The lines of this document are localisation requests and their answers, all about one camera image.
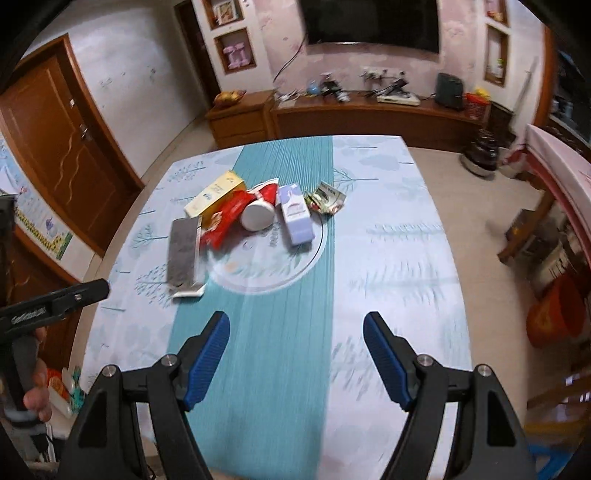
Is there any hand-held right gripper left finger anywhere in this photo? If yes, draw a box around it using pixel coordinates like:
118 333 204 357
58 311 232 480

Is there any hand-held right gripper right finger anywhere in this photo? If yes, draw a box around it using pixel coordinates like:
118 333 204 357
362 311 539 480

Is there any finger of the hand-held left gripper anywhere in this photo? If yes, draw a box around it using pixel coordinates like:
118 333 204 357
48 278 112 320

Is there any person's left hand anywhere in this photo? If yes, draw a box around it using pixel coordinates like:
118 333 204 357
23 325 52 423

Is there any silver flat packet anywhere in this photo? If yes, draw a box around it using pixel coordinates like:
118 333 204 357
165 216 207 300

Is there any glass turntable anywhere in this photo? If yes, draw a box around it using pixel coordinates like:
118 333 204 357
203 185 329 295

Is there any red snack bag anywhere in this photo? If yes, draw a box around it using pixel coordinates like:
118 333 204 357
201 189 254 250

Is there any red white paper cup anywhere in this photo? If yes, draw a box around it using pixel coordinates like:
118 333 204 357
239 178 281 232

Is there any wooden door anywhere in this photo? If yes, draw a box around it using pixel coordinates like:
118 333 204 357
0 37 145 259

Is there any lavender white box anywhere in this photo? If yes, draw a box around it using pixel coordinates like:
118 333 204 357
276 182 317 247

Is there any cream yellow box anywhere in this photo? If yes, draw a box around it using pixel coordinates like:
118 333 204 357
184 170 247 219

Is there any green crumpled wrapper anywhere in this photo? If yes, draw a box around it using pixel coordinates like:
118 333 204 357
305 182 348 216

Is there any red bucket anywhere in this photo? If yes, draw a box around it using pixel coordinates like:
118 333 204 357
526 272 587 349

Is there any black round heater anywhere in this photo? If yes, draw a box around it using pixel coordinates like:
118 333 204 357
461 128 499 178

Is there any small wooden cabinet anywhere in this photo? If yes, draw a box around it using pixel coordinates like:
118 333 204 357
205 90 278 149

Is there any long wooden cabinet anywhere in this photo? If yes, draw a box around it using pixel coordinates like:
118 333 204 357
269 90 490 153

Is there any fruit bowl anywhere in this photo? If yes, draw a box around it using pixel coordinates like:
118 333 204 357
213 90 247 109

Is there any white set-top box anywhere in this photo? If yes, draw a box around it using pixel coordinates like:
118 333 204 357
376 90 421 108

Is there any table with pink cloth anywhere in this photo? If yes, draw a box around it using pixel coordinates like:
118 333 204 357
496 124 591 278

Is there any red basket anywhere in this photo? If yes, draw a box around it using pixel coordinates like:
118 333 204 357
463 88 490 121

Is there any black speaker box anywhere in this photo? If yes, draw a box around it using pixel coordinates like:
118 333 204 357
435 72 465 110

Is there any black television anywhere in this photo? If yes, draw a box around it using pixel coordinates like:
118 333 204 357
300 0 440 54

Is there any wall poster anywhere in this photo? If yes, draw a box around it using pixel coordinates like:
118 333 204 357
0 134 75 264

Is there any wall niche with pink items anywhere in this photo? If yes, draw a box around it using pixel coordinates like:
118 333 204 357
213 28 256 75

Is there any black television cable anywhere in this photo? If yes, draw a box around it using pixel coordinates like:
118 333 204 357
272 34 308 85

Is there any wall niche with picture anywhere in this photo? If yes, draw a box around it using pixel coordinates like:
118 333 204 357
202 0 245 31

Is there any tall wall niche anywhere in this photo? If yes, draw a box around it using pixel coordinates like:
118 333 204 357
484 23 510 88

